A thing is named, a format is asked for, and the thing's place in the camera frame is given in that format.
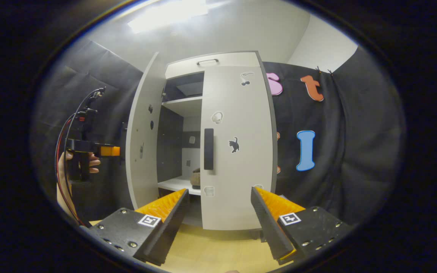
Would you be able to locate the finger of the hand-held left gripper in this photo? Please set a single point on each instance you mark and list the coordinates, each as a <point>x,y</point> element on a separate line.
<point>110,151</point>

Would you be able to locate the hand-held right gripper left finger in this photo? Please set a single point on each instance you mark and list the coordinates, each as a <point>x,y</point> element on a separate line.
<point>167,231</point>

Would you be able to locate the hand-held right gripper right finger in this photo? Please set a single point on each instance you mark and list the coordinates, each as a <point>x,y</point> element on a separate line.
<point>269,227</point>

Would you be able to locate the brown fuzzy shoe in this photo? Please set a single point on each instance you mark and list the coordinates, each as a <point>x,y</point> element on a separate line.
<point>195,179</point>

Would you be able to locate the white and grey shoe cabinet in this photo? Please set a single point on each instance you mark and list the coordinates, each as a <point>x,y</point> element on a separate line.
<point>171,151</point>

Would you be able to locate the white cabinet drawer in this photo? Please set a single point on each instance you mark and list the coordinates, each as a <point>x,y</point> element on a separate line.
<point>222,68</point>

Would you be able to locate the ceiling light panel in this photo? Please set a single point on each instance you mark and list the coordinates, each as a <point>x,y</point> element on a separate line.
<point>169,15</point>

